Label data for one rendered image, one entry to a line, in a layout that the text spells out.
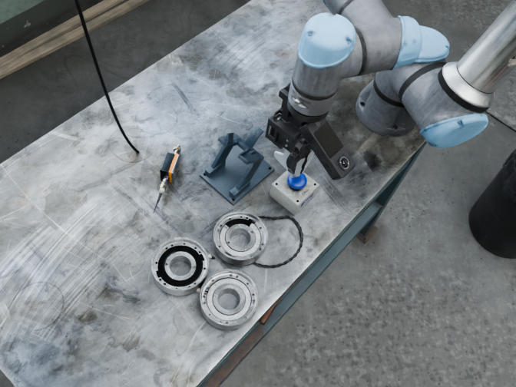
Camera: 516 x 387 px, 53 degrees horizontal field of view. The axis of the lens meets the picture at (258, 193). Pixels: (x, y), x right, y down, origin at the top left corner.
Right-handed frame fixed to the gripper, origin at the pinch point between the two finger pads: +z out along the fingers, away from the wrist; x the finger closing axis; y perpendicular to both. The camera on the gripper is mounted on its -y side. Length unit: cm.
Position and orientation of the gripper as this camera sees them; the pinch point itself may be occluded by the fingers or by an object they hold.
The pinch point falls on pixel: (298, 174)
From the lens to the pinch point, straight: 101.5
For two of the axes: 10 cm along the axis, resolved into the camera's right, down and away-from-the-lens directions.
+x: -6.7, 6.0, -4.4
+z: -1.0, 5.1, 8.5
